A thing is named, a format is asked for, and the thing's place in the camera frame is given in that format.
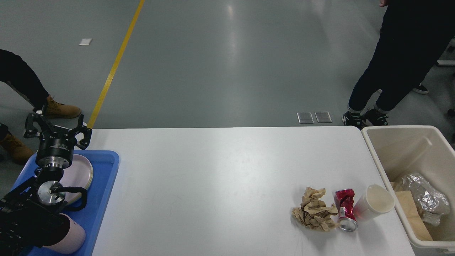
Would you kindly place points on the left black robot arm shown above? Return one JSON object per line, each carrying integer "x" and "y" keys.
{"x": 31, "y": 213}

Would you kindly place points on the clear plastic wrapper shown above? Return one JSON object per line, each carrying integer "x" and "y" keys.
{"x": 430, "y": 203}

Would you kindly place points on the crumpled brown paper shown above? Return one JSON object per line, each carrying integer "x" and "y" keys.
{"x": 313, "y": 213}

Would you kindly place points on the beige plastic bin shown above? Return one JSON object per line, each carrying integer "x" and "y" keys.
{"x": 400, "y": 150}

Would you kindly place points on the blue plastic tray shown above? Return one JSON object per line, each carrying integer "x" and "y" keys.
{"x": 105, "y": 165}

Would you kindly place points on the person in dark trousers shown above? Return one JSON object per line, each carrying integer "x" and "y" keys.
{"x": 413, "y": 35}

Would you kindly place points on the pink cup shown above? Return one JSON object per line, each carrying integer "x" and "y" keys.
{"x": 67, "y": 238}

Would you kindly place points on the person with tan boots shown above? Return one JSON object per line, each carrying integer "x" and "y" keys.
{"x": 15, "y": 72}

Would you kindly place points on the white bowl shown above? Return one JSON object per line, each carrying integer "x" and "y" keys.
{"x": 374, "y": 202}

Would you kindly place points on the crushed red soda can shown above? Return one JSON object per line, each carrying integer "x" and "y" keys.
{"x": 344, "y": 201}

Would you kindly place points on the pink plate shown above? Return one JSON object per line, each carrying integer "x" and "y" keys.
{"x": 79, "y": 174}

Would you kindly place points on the grey floor plate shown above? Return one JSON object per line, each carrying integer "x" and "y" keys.
{"x": 305, "y": 118}
{"x": 323, "y": 117}

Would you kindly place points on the person in grey trousers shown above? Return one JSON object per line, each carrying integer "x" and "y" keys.
{"x": 420, "y": 89}

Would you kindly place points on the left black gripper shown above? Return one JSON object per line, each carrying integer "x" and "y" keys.
{"x": 55, "y": 151}

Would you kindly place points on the large brown paper bag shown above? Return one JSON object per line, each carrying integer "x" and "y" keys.
{"x": 408, "y": 205}

